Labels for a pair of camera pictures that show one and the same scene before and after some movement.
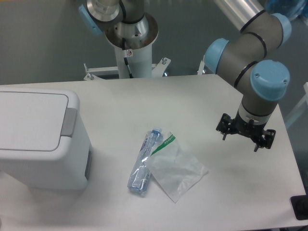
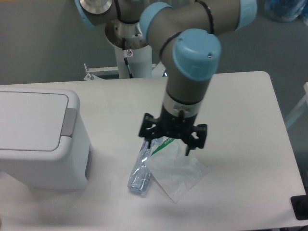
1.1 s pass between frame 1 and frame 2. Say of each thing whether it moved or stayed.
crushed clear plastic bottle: stayed
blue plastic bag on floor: stayed
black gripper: moved
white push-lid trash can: stayed
